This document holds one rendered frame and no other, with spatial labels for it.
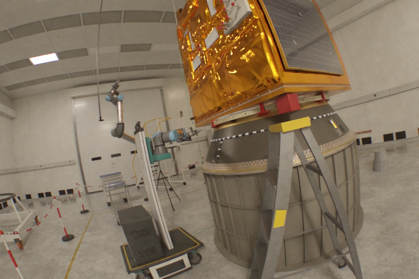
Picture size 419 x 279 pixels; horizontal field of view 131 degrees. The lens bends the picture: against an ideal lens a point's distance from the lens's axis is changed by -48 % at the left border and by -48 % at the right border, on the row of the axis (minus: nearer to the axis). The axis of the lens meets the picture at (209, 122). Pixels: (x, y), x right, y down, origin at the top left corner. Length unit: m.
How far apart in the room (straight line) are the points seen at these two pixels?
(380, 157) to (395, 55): 3.46
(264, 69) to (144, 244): 2.06
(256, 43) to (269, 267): 1.66
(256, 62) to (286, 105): 0.45
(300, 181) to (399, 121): 5.42
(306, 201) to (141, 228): 1.61
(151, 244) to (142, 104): 8.14
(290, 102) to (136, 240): 1.95
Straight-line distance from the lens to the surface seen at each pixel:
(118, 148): 9.19
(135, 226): 2.00
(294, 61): 1.67
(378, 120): 6.80
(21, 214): 6.48
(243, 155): 1.77
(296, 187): 1.72
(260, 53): 1.61
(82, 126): 9.53
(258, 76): 1.61
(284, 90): 1.48
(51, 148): 10.03
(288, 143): 0.92
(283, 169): 0.93
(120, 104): 2.31
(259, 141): 1.75
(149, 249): 2.14
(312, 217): 1.90
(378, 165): 4.48
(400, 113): 6.70
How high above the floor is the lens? 1.52
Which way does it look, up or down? 5 degrees up
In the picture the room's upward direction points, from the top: 12 degrees counter-clockwise
